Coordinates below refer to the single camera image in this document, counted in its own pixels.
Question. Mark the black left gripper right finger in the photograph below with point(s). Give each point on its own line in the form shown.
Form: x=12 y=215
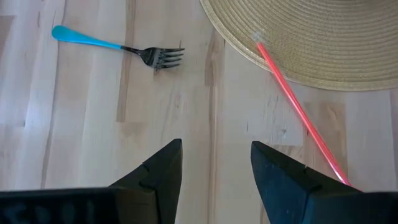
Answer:
x=286 y=193

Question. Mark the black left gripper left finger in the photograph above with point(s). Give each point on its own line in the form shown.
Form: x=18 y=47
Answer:
x=149 y=186

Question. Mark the pink straw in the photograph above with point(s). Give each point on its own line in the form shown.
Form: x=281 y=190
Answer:
x=295 y=102

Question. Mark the round woven beige placemat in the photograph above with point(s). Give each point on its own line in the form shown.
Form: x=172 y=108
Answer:
x=311 y=37

